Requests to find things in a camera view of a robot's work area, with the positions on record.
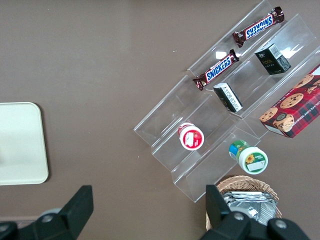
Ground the cream plastic tray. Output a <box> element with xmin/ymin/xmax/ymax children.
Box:
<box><xmin>0</xmin><ymin>101</ymin><xmax>49</xmax><ymax>186</ymax></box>

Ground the green lidded yogurt cup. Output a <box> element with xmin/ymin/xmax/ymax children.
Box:
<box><xmin>228</xmin><ymin>139</ymin><xmax>269</xmax><ymax>175</ymax></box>

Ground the red plaid cookie box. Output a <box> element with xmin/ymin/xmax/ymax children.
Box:
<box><xmin>258</xmin><ymin>63</ymin><xmax>320</xmax><ymax>138</ymax></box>

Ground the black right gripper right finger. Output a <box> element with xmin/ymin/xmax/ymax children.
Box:
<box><xmin>199</xmin><ymin>184</ymin><xmax>252</xmax><ymax>240</ymax></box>

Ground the red lidded yogurt cup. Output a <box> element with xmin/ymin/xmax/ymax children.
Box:
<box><xmin>177</xmin><ymin>122</ymin><xmax>205</xmax><ymax>151</ymax></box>

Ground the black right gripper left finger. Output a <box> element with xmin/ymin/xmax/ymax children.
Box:
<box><xmin>34</xmin><ymin>184</ymin><xmax>95</xmax><ymax>240</ymax></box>

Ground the stack of foil containers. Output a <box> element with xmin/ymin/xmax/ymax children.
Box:
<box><xmin>219</xmin><ymin>191</ymin><xmax>278</xmax><ymax>227</ymax></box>

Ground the clear acrylic stepped display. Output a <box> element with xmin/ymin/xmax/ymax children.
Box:
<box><xmin>133</xmin><ymin>0</ymin><xmax>320</xmax><ymax>203</ymax></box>

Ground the small black carton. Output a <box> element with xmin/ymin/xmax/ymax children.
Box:
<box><xmin>254</xmin><ymin>43</ymin><xmax>292</xmax><ymax>76</ymax></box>
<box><xmin>213</xmin><ymin>82</ymin><xmax>244</xmax><ymax>113</ymax></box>

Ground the light tan wicker basket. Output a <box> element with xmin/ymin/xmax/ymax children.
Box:
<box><xmin>205</xmin><ymin>175</ymin><xmax>283</xmax><ymax>232</ymax></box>

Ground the brown Snickers bar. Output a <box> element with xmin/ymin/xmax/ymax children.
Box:
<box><xmin>192</xmin><ymin>49</ymin><xmax>240</xmax><ymax>91</ymax></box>
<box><xmin>232</xmin><ymin>6</ymin><xmax>285</xmax><ymax>48</ymax></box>

